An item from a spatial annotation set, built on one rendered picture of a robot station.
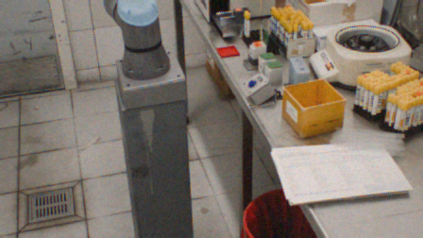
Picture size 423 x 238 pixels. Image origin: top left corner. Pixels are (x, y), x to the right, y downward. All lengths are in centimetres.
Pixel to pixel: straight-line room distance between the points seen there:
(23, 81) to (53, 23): 42
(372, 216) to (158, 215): 90
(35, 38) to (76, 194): 111
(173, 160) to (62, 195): 109
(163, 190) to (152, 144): 19
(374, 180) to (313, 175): 15
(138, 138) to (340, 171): 68
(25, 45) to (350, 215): 263
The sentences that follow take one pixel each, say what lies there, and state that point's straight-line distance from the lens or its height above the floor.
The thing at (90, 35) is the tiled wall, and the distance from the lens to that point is 377.
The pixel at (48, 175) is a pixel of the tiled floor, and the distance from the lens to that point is 314.
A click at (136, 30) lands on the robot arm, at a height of 111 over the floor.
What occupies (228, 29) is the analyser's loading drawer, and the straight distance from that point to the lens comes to 223.
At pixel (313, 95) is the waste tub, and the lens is 181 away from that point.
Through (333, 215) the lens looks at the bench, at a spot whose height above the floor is 87.
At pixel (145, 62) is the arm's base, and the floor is 100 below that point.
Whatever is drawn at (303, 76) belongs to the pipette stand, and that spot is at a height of 96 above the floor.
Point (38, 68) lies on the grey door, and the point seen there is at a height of 17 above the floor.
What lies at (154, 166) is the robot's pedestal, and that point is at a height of 64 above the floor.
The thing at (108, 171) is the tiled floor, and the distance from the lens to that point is 308.
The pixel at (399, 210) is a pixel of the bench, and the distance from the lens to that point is 151.
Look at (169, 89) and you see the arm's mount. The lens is 185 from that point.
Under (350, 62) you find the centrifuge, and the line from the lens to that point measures 190.
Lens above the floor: 183
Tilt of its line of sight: 33 degrees down
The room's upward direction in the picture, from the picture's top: 2 degrees counter-clockwise
